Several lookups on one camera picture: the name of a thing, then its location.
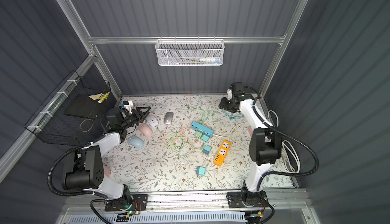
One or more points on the teal charger plug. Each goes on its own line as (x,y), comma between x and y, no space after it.
(205,138)

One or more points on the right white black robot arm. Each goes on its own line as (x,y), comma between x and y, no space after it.
(265,146)

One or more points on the yellow sticky note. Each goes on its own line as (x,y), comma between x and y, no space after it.
(96,97)

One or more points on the blue-grey charger plug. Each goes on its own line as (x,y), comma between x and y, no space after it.
(206,149)

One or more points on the black notebook in basket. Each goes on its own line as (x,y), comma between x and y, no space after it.
(84,107)

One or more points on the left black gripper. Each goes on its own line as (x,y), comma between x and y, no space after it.
(134,118)

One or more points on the pink power strip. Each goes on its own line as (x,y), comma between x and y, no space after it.
(250,130)

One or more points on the black wire wall basket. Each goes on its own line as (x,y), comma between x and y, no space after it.
(72,117)

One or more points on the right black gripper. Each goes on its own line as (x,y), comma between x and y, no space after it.
(227,102)

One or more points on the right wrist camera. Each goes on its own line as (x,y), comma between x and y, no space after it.
(236,91)

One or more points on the teal charger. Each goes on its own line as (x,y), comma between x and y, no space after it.
(201,171)

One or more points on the white wire mesh basket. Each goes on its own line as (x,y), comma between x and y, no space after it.
(180,52)

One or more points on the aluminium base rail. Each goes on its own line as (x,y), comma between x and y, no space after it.
(214,200)

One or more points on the light blue wireless mouse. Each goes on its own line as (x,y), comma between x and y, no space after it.
(135,142)

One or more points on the white wireless mouse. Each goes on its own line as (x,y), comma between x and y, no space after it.
(152,120)

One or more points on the pink wireless mouse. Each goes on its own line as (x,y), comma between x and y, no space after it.
(145,130)

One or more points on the blue power strip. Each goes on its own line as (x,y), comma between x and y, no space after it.
(201,128)

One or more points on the orange power strip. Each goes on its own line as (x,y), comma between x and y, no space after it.
(221,153)

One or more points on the light green charger plug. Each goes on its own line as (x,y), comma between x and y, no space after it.
(199,134)

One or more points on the silver grey wireless mouse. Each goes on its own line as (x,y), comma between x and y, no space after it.
(168,118)

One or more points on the pink pen cup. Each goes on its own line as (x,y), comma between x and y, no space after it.
(107,171)

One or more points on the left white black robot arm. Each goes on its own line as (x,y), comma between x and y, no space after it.
(80,171)

